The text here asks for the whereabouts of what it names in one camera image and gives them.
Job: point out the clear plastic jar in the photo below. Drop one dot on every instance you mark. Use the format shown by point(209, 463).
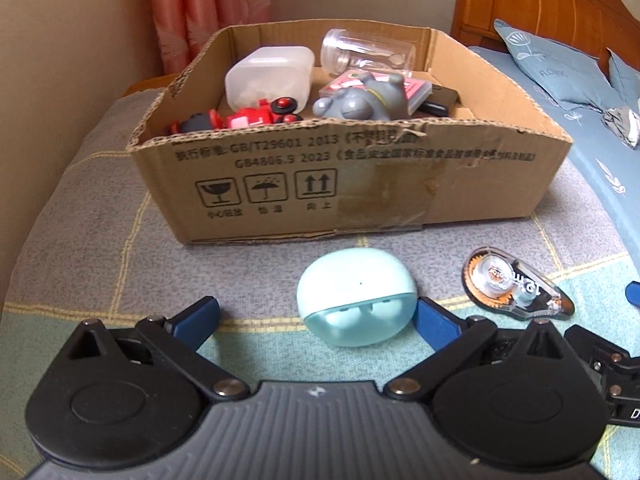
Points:
point(360, 50)

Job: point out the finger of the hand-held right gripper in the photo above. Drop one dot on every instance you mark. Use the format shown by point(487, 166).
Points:
point(595, 345)
point(634, 292)

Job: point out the blue bedsheet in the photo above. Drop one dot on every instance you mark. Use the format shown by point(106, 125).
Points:
point(600, 185)

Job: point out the red toy train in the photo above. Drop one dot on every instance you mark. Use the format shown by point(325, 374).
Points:
point(240, 119)

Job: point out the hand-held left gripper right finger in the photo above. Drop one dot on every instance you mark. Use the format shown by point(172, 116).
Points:
point(437, 325)

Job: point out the checkered blanket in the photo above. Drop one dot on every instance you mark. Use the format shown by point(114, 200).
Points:
point(100, 240)

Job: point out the white translucent plastic container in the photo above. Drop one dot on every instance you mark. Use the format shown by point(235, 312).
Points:
point(270, 77)

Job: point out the black rectangular case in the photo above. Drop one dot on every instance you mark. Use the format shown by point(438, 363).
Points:
point(442, 101)

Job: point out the crumpled grey white cloth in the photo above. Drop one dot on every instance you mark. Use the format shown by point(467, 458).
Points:
point(620, 125)

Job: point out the clear correction tape dispenser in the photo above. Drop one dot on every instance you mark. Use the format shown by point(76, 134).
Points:
point(520, 285)

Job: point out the brown cardboard box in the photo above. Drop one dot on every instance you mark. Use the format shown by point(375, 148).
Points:
point(375, 195)

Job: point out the mint green earbud case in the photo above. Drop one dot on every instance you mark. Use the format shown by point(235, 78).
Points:
point(350, 280)

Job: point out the grey hippo toy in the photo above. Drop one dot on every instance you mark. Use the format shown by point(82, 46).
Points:
point(360, 102)

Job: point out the blue floral pillow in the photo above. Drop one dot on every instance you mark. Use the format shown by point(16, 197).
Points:
point(550, 70)
point(627, 80)

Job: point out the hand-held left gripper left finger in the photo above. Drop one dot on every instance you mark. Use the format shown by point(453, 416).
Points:
point(197, 320)

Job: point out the wooden headboard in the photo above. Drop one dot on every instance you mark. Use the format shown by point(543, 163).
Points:
point(540, 0)

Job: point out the pink patterned curtain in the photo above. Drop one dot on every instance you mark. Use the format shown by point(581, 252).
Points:
point(200, 15)

